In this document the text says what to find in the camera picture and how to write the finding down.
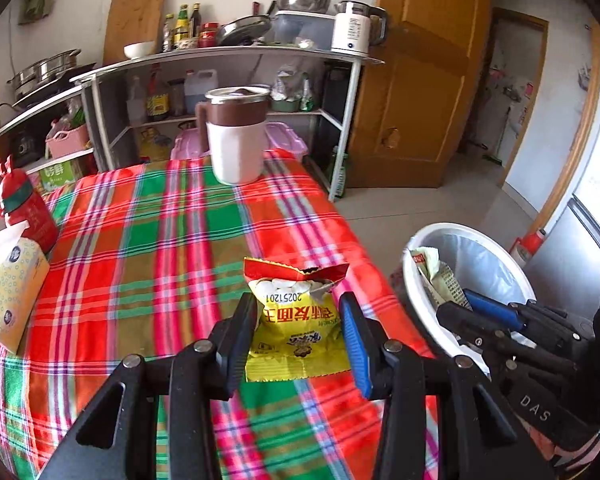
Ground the olive green wrapper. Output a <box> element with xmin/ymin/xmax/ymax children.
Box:
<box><xmin>411</xmin><ymin>247</ymin><xmax>471</xmax><ymax>310</ymax></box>

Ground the yellow snack packet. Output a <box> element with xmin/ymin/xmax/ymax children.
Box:
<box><xmin>244</xmin><ymin>258</ymin><xmax>350</xmax><ymax>382</ymax></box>

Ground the white trash bin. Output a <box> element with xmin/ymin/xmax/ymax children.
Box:
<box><xmin>402</xmin><ymin>222</ymin><xmax>535</xmax><ymax>373</ymax></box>

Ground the white metal kitchen shelf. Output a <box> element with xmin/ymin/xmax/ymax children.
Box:
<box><xmin>0</xmin><ymin>44</ymin><xmax>386</xmax><ymax>204</ymax></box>

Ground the plaid tablecloth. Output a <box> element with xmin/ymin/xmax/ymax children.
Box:
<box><xmin>0</xmin><ymin>151</ymin><xmax>428</xmax><ymax>479</ymax></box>

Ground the yellow tissue pack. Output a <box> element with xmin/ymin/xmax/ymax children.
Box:
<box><xmin>0</xmin><ymin>220</ymin><xmax>50</xmax><ymax>354</ymax></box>

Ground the wooden door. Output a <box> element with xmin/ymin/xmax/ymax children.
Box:
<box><xmin>347</xmin><ymin>0</ymin><xmax>492</xmax><ymax>188</ymax></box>

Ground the pink lidded storage box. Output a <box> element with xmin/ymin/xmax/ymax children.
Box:
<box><xmin>170</xmin><ymin>122</ymin><xmax>309</xmax><ymax>162</ymax></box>

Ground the red kids water bottle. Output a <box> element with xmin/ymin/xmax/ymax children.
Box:
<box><xmin>0</xmin><ymin>156</ymin><xmax>59</xmax><ymax>254</ymax></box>

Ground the white brown lidded mug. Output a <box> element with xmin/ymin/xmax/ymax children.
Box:
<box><xmin>196</xmin><ymin>86</ymin><xmax>271</xmax><ymax>186</ymax></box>

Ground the pink plastic basket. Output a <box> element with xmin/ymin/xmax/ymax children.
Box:
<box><xmin>45</xmin><ymin>122</ymin><xmax>90</xmax><ymax>158</ymax></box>

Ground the soy sauce bottle on shelf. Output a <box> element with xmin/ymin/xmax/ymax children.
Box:
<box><xmin>146</xmin><ymin>64</ymin><xmax>170</xmax><ymax>122</ymax></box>

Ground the white plastic jug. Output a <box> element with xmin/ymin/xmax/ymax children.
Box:
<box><xmin>184</xmin><ymin>68</ymin><xmax>218</xmax><ymax>115</ymax></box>

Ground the white electric kettle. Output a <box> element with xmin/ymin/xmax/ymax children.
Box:
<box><xmin>330</xmin><ymin>0</ymin><xmax>389</xmax><ymax>56</ymax></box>

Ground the clear storage container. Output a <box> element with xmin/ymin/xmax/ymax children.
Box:
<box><xmin>270</xmin><ymin>11</ymin><xmax>335</xmax><ymax>51</ymax></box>

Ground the white ceramic bowl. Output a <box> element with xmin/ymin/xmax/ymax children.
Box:
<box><xmin>123</xmin><ymin>41</ymin><xmax>156</xmax><ymax>60</ymax></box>

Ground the green cap sauce bottle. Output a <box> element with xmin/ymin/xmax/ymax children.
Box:
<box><xmin>173</xmin><ymin>3</ymin><xmax>190</xmax><ymax>49</ymax></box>

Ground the red lid jar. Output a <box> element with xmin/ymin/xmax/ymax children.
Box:
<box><xmin>197</xmin><ymin>22</ymin><xmax>220</xmax><ymax>48</ymax></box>

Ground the stainless steamer pot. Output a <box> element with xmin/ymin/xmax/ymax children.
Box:
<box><xmin>7</xmin><ymin>49</ymin><xmax>81</xmax><ymax>101</ymax></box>

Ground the steel frying pan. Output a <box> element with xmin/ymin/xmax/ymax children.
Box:
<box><xmin>216</xmin><ymin>2</ymin><xmax>275</xmax><ymax>47</ymax></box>

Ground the dark soy sauce bottle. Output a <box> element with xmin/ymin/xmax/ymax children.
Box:
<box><xmin>189</xmin><ymin>2</ymin><xmax>201</xmax><ymax>39</ymax></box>

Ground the stainless steel bowl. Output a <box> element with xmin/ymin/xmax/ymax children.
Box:
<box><xmin>275</xmin><ymin>0</ymin><xmax>332</xmax><ymax>14</ymax></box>

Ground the wooden cutting board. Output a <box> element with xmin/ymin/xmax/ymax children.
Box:
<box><xmin>102</xmin><ymin>0</ymin><xmax>164</xmax><ymax>65</ymax></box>

